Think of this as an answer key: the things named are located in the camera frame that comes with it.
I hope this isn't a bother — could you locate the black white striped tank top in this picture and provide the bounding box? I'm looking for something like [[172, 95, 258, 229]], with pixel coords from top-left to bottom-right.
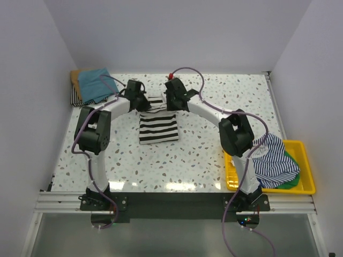
[[139, 96, 180, 145]]

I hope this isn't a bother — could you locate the blue tank top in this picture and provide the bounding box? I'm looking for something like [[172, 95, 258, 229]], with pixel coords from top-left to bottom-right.
[[78, 68, 118, 103]]

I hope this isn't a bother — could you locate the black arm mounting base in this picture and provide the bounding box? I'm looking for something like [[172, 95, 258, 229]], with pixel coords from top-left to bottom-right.
[[78, 191, 271, 225]]

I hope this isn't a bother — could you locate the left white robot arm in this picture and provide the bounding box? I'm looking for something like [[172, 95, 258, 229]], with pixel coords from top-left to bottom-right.
[[71, 80, 151, 210]]

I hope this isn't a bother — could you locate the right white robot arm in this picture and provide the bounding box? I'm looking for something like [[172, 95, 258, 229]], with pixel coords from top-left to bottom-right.
[[163, 74, 262, 210]]

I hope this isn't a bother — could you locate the folded thin-striped tank top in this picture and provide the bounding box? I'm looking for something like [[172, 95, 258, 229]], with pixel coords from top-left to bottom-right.
[[70, 87, 96, 107]]

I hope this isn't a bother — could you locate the folded tan tank top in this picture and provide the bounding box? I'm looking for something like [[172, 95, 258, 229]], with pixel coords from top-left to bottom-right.
[[70, 69, 87, 100]]

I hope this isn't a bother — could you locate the navy white striped tank top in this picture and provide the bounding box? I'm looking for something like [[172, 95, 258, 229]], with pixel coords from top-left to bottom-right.
[[251, 134, 286, 189]]

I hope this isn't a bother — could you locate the green tank top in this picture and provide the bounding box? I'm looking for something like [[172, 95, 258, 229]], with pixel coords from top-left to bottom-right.
[[276, 151, 300, 190]]

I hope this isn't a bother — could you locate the yellow plastic bin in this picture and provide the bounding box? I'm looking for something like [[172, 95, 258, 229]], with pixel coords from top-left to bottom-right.
[[224, 140, 316, 195]]

